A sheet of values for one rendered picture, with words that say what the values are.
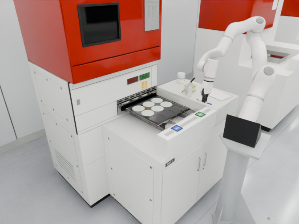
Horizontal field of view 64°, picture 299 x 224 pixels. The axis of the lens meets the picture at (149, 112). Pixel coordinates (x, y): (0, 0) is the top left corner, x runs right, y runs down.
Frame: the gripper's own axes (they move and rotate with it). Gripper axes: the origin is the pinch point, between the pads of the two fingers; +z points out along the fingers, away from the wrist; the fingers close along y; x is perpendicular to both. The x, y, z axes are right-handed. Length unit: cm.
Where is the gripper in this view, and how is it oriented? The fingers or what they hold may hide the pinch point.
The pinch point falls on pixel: (204, 99)
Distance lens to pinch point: 190.1
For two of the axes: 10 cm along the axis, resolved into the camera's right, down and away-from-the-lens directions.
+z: -1.2, 9.2, 3.7
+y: -7.0, 1.8, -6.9
